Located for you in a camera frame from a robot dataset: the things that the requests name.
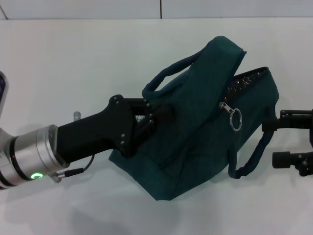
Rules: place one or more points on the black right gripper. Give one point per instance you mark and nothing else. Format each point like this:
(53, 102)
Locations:
(311, 138)

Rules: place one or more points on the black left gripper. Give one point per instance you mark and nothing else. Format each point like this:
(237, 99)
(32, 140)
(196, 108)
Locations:
(97, 134)

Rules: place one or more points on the dark teal insulated lunch bag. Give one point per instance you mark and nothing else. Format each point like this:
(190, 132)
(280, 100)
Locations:
(195, 122)

